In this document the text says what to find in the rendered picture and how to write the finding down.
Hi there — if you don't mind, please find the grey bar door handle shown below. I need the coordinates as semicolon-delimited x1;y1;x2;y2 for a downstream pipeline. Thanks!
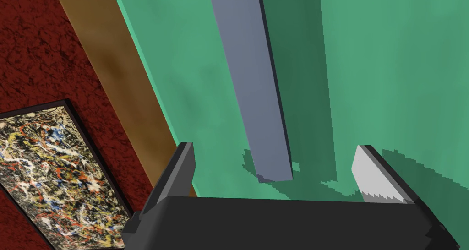
207;0;294;184

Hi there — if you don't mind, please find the splatter painting in dark frame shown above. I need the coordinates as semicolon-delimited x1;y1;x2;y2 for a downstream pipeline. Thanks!
0;99;134;250

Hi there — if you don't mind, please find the green door leaf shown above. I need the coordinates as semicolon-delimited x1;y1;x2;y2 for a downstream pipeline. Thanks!
110;0;469;202

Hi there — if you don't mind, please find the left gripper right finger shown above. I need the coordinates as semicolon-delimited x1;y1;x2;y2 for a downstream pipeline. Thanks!
351;144;427;207

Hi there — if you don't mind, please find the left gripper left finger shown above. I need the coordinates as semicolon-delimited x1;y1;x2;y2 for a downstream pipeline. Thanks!
138;141;196;219

